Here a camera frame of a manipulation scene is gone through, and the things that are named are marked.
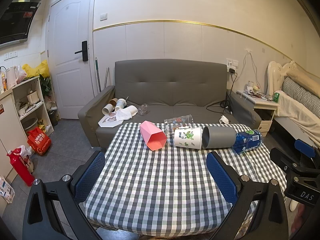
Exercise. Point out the grey plastic cup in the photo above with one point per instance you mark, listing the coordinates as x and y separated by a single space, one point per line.
218 137

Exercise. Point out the black door handle lock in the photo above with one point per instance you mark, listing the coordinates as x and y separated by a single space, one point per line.
83 51

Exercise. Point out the black range hood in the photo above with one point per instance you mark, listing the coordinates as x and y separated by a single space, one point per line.
16 22

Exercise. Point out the white shelf unit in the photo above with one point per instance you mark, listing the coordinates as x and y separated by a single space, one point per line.
30 106

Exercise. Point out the white tissue on sofa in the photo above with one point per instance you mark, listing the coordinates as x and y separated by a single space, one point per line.
123 114

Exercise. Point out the blue plastic packaged cup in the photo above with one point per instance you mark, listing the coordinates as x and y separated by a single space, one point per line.
247 141

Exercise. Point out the bed with white headboard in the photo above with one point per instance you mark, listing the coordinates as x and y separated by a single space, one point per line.
298 110

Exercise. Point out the yellow plastic bag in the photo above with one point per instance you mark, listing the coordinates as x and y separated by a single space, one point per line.
42 69

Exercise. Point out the pink faceted cup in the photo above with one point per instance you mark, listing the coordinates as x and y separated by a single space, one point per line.
153 136

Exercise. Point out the white paper cup on sofa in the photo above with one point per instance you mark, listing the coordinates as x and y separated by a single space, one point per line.
108 109

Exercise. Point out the printed paper cup on sofa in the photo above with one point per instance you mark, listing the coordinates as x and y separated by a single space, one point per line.
121 104

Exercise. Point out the grey sofa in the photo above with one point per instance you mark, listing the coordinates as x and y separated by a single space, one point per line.
171 88

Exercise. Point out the white frog paper cup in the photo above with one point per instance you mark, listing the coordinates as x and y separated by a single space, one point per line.
188 138

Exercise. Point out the wall power socket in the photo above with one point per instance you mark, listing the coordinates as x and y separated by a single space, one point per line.
232 65

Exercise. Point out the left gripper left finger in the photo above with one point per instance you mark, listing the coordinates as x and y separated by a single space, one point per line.
41 220

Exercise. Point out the pink electric kettle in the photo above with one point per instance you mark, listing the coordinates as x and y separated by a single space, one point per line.
12 75

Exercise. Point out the white door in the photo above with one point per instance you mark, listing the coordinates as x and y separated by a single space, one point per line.
71 77

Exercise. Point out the green soda can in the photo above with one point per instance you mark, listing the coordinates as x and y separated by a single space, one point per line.
276 97

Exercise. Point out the white charger on sofa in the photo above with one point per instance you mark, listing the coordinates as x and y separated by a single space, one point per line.
223 120

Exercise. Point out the white bedside table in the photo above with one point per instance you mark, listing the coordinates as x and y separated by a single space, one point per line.
265 109

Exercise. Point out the red shopping bag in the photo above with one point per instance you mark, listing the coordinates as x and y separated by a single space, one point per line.
39 141

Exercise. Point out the checkered tablecloth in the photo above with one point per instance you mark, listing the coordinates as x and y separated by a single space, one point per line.
163 193

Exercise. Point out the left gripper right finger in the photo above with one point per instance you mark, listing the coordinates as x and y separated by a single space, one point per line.
269 220

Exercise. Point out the clear plastic cup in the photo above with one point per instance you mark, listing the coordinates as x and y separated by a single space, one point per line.
185 121

